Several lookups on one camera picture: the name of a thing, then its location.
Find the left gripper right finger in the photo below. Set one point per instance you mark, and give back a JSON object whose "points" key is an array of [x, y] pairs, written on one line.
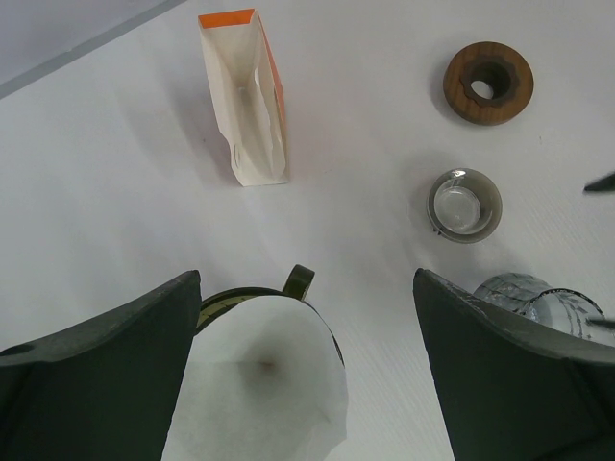
{"points": [[510, 388]]}

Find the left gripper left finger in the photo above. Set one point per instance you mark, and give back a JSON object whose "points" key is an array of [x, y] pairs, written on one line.
{"points": [[104, 389]]}

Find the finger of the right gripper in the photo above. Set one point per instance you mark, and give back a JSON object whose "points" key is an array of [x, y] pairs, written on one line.
{"points": [[605, 184]]}

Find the clear glass dripper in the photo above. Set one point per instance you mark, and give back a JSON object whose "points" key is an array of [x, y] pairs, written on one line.
{"points": [[562, 309]]}

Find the white paper coffee filter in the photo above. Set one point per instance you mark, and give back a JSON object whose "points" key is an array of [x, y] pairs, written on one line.
{"points": [[262, 382]]}

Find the orange coffee filter box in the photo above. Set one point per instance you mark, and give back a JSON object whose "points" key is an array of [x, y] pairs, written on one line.
{"points": [[247, 95]]}

